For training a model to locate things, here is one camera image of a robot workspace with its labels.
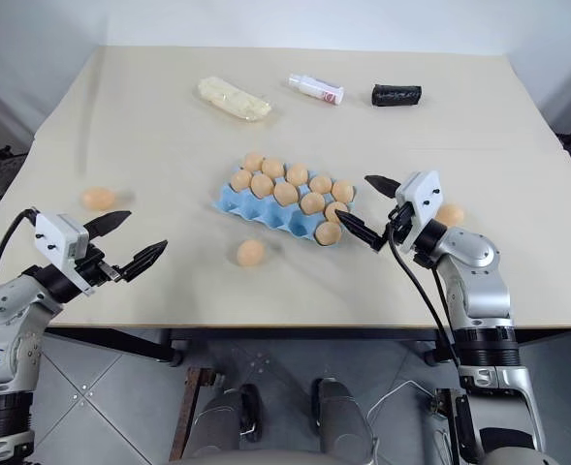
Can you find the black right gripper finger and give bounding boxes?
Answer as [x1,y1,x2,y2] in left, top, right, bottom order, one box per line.
[334,210,389,254]
[365,174,402,199]

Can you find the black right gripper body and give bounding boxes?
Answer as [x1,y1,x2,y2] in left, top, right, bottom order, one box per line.
[386,202,416,253]

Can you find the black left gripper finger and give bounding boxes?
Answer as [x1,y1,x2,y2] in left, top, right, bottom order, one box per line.
[119,238,170,284]
[83,209,133,239]

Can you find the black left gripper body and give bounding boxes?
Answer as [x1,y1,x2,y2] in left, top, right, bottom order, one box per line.
[75,244,125,292]

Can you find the blue egg tray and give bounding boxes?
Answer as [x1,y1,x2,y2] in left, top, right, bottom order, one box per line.
[211,168,359,246]

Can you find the black bag roll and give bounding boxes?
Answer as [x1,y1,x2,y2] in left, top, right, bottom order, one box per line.
[370,83,424,109]

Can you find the black table leg with caster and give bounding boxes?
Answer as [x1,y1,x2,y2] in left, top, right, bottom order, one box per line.
[154,328,190,368]
[412,333,454,368]

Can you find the white plastic bottle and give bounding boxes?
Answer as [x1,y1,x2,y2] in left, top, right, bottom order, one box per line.
[288,73,346,106]

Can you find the rusty metal bar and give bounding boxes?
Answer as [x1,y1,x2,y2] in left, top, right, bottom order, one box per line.
[168,365,219,464]

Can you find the bread in clear bag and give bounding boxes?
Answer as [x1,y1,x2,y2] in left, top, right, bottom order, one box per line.
[197,76,274,125]

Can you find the grey rounded robot leg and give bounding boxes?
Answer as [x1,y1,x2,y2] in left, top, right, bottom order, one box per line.
[187,382,267,454]
[310,377,379,456]

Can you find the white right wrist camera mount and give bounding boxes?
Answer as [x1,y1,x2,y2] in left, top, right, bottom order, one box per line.
[394,170,444,253]

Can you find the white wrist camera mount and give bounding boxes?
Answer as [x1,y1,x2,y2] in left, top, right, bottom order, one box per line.
[394,170,444,253]
[34,211,95,297]

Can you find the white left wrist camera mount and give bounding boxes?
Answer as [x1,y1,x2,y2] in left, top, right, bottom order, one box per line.
[34,211,95,297]

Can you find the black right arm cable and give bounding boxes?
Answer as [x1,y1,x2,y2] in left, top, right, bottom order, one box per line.
[385,221,461,370]

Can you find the white floor cable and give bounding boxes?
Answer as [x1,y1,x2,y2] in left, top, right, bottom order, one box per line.
[361,379,437,440]

